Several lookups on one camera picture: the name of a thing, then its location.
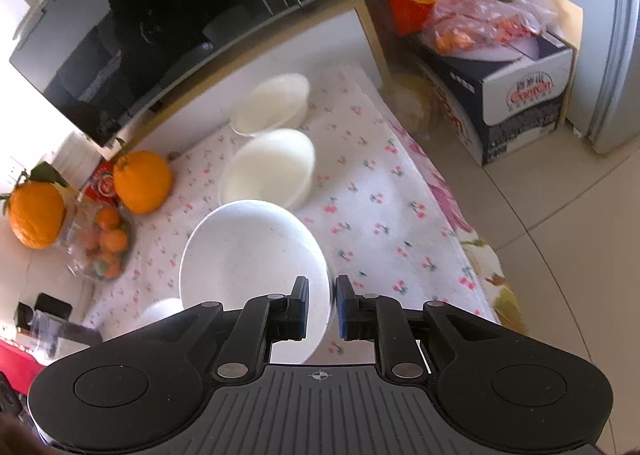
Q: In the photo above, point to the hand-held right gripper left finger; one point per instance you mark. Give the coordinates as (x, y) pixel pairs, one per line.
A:
(296, 310)

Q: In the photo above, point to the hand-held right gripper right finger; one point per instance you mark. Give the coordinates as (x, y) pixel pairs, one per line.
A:
(342, 307)

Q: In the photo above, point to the white ceramic bowl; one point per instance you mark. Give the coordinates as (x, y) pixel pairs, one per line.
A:
(250, 260)
(270, 102)
(270, 170)

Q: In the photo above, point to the cherry print tablecloth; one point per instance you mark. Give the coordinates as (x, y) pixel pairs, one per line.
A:
(380, 215)

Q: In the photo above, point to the heap of small mandarins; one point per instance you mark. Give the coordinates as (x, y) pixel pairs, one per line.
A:
(110, 240)

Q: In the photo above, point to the glass jar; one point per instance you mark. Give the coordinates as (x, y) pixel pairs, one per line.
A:
(80, 245)

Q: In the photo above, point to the clear jar with dark contents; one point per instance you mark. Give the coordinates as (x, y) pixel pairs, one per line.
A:
(60, 340)

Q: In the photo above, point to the white wood-edged stand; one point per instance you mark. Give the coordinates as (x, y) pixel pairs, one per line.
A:
(300, 50)

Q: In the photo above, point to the printed cardboard box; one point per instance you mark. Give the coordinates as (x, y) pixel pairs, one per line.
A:
(515, 100)

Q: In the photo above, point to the large orange with leaves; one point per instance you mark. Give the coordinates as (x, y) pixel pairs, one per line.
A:
(37, 215)

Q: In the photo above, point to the red plastic stool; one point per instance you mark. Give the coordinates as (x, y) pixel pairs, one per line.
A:
(17, 365)

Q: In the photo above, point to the black microwave oven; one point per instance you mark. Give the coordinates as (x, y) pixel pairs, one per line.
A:
(150, 25)

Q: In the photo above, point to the plastic bag of oranges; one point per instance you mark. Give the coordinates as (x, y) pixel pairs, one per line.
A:
(490, 0)

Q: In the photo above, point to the silver refrigerator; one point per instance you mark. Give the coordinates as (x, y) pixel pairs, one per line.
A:
(610, 35)

